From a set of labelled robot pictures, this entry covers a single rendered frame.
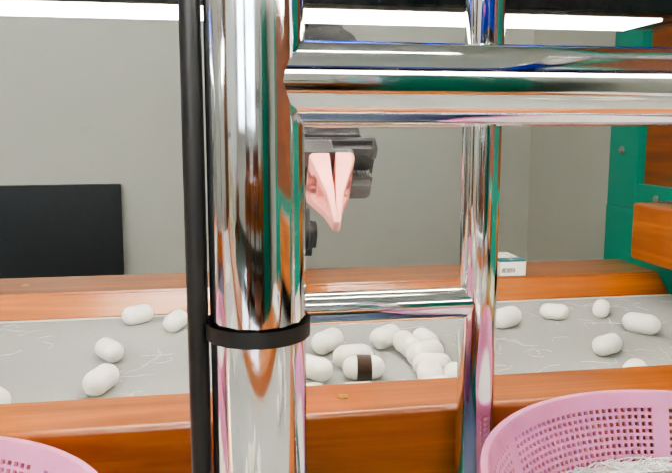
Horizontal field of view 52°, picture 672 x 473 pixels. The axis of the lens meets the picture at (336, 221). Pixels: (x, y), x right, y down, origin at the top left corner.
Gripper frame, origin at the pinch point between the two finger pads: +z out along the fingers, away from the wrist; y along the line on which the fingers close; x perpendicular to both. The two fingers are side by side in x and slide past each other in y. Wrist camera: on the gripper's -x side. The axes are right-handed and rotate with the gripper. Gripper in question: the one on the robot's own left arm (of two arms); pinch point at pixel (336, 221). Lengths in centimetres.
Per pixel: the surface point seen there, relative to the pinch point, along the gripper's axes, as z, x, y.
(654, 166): -16.8, 8.1, 45.9
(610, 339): 14.3, 1.4, 24.2
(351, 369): 17.1, -0.2, -0.6
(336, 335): 10.6, 4.5, -0.7
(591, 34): -153, 70, 113
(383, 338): 11.2, 4.4, 3.7
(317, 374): 17.4, -0.2, -3.5
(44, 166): -150, 127, -79
